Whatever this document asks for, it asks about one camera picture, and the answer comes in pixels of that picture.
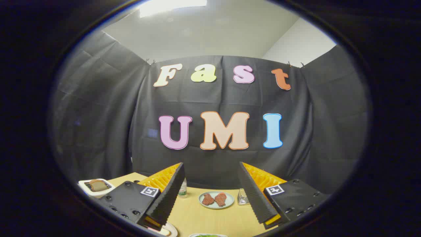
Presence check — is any clear water bottle green cap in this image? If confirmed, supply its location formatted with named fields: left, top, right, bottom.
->
left=178, top=178, right=188, bottom=198

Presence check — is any ceiling light panel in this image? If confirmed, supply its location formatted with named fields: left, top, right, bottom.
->
left=139, top=0, right=208, bottom=17

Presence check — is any light blue oval plate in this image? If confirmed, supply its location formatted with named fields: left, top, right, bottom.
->
left=198, top=191, right=235, bottom=210

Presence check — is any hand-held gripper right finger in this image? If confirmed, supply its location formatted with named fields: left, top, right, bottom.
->
left=239, top=162, right=329, bottom=230

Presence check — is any black backdrop cloth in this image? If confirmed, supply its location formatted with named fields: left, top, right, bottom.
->
left=51, top=30, right=369, bottom=195

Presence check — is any round white plate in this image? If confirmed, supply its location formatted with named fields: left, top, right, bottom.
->
left=148, top=223, right=178, bottom=237

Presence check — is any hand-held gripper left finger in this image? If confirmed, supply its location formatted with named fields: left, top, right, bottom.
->
left=98, top=162, right=186, bottom=231

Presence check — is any white toaster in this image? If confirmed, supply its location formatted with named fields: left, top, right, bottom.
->
left=78, top=179, right=115, bottom=198

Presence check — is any plain bread slice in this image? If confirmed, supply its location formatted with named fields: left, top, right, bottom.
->
left=89, top=179, right=109, bottom=192

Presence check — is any clear stick holder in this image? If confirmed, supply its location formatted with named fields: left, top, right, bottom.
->
left=237, top=188, right=250, bottom=205

